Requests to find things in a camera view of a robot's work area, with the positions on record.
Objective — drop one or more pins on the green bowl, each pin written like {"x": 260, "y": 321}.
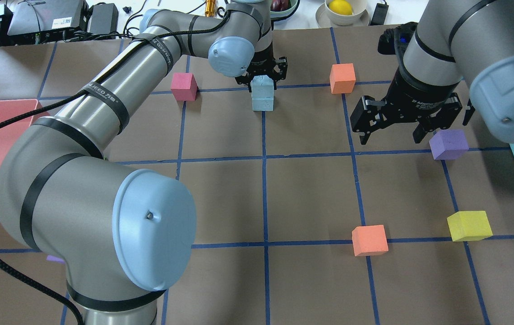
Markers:
{"x": 283, "y": 9}

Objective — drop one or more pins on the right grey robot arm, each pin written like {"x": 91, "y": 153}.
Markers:
{"x": 455, "y": 41}

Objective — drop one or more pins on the yellow foam block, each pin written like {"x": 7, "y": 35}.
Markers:
{"x": 469, "y": 226}

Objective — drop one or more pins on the light blue foam block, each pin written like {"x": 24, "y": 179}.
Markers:
{"x": 262, "y": 87}
{"x": 262, "y": 102}

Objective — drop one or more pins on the upper orange foam block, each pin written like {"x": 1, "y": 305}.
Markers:
{"x": 342, "y": 78}

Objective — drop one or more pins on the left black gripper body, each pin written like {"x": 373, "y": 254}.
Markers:
{"x": 262, "y": 62}

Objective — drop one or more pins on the brass tool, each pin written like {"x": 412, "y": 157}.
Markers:
{"x": 210, "y": 8}

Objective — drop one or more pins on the upper pink foam block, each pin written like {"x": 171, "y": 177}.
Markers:
{"x": 184, "y": 87}

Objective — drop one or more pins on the grey plate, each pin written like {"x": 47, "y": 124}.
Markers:
{"x": 323, "y": 20}

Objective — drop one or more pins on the purple foam block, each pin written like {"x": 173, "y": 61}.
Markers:
{"x": 448, "y": 144}
{"x": 55, "y": 259}

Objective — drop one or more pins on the right purple foam block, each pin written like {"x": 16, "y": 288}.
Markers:
{"x": 448, "y": 144}

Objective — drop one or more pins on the yellow lemon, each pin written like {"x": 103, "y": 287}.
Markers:
{"x": 341, "y": 7}

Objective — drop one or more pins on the white bowl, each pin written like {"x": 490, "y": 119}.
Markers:
{"x": 358, "y": 7}

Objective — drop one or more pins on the lower orange foam block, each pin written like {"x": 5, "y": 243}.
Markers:
{"x": 369, "y": 240}

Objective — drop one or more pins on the orange foam block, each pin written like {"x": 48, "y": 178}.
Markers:
{"x": 342, "y": 78}
{"x": 369, "y": 240}

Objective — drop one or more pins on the left purple foam block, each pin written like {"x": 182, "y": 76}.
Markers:
{"x": 55, "y": 259}

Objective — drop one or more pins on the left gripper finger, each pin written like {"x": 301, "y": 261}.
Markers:
{"x": 245, "y": 80}
{"x": 278, "y": 70}

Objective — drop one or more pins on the black electronics box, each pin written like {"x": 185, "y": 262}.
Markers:
{"x": 41, "y": 21}

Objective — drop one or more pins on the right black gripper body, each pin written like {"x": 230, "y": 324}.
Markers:
{"x": 420, "y": 95}

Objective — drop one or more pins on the black power adapter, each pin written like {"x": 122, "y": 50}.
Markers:
{"x": 380, "y": 14}

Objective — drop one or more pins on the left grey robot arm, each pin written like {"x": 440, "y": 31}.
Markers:
{"x": 124, "y": 234}

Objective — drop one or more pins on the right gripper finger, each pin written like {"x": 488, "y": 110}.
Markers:
{"x": 442, "y": 118}
{"x": 368, "y": 117}

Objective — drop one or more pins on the black power brick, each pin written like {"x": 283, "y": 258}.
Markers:
{"x": 103, "y": 21}

